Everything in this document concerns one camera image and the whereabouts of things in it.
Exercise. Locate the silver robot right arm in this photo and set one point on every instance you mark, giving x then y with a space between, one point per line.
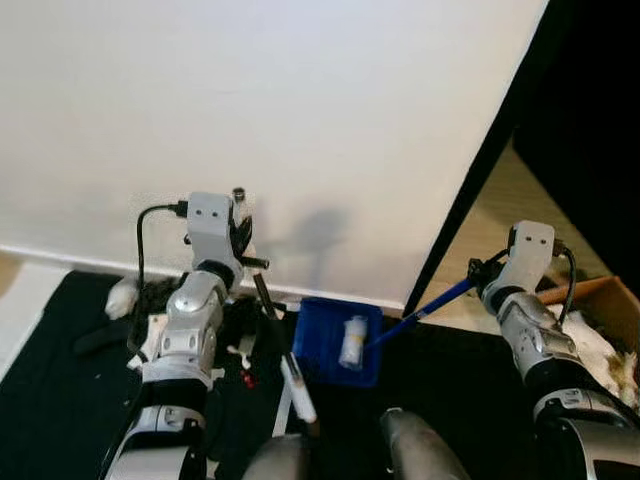
530 335

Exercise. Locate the grey robot right leg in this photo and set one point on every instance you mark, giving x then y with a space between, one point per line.
420 450

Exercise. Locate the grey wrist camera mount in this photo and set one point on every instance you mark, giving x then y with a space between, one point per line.
530 245
210 225

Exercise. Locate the white crumpled plastic bag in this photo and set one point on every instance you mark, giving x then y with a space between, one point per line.
590 350

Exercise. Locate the open cardboard trash box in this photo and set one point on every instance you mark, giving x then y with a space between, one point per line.
600 295

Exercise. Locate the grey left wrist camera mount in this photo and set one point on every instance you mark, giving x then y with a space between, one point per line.
210 225

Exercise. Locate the small red scrap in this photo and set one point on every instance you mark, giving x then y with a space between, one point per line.
249 380

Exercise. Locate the white plastic bottle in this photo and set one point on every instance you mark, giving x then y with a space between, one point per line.
352 345

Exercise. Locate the white plastic clip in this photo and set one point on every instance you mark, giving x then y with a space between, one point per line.
241 350

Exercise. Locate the grey robot left leg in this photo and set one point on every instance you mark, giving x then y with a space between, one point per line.
275 460

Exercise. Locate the grey robot leg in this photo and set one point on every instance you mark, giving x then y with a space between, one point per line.
420 450
275 460

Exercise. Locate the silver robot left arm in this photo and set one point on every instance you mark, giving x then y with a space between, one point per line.
190 320

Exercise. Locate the white crumpled paper ball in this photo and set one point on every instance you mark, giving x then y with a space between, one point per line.
121 298

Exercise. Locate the black flat slipper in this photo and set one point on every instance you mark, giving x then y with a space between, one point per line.
100 338

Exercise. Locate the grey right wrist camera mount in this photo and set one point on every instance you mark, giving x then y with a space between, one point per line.
530 245

